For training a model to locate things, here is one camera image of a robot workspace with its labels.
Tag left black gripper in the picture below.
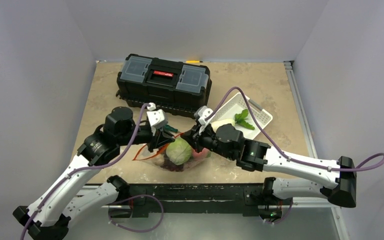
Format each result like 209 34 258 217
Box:
117 125 175 152

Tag green toy cabbage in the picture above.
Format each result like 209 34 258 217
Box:
165 137 193 166

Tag clear orange-zip bag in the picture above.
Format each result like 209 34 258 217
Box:
133 133 212 171

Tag pink toy peach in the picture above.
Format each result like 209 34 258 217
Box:
191 148 211 160

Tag dark red toy grapes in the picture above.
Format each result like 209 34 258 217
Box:
161 159 185 172

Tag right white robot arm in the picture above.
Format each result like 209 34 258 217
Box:
181 124 357 208

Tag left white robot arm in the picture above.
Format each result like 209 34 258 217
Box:
13 103 174 240

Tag white toy radish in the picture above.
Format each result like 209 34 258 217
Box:
211 118 236 133

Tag black plastic toolbox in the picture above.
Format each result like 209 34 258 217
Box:
116 53 212 118

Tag green toy leaf vegetable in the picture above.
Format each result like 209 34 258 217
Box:
234 109 255 130

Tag white perforated plastic basket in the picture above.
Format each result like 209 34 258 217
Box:
208 92 274 160

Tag yellow object behind toolbox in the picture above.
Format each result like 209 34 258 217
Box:
185 60 202 64

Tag green handle screwdriver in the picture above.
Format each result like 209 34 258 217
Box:
164 124 179 133

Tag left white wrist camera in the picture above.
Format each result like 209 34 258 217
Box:
146 102 168 130

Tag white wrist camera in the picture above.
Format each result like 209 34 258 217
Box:
193 105 214 135
146 102 168 130

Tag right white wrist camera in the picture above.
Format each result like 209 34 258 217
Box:
193 105 214 135

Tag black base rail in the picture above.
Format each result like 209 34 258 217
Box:
108 183 291 221

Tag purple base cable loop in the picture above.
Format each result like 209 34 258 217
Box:
108 194 165 233

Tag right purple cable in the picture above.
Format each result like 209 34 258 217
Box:
205 86 384 173

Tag aluminium frame rail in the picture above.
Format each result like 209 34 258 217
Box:
283 61 350 240

